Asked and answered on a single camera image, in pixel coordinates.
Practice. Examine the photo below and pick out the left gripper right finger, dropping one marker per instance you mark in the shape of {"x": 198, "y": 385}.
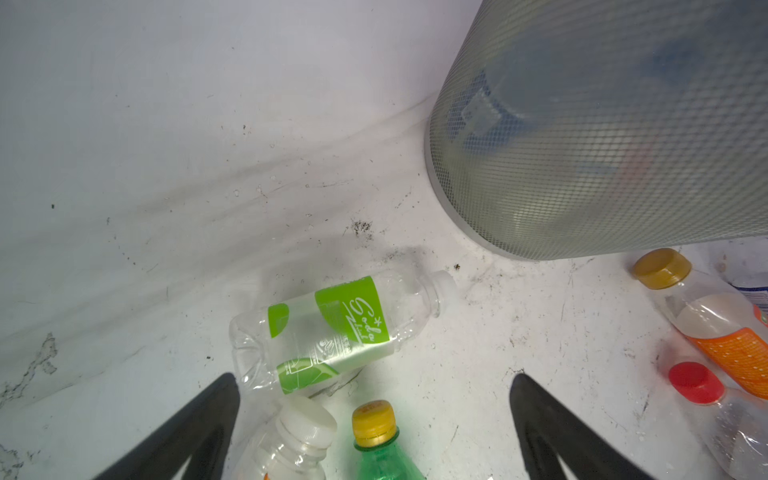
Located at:
{"x": 551, "y": 437}

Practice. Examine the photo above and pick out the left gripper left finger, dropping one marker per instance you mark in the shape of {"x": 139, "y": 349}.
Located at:
{"x": 192, "y": 444}

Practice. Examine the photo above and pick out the crushed bottle green label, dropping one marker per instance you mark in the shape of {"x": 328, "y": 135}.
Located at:
{"x": 307, "y": 340}

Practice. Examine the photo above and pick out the mesh waste bin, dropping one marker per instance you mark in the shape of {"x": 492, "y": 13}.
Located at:
{"x": 567, "y": 129}

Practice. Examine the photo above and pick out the clear bottle yellow label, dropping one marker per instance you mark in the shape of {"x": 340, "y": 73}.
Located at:
{"x": 292, "y": 445}

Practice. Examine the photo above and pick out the green soda bottle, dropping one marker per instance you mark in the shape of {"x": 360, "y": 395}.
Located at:
{"x": 376, "y": 433}

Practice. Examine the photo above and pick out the red label crushed bottle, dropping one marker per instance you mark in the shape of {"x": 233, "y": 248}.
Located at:
{"x": 732, "y": 424}

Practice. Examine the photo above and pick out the orange label bottle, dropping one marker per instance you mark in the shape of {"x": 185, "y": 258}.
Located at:
{"x": 713, "y": 315}

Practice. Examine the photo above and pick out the blue cap bottle right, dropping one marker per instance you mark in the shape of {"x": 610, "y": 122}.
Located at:
{"x": 743, "y": 264}

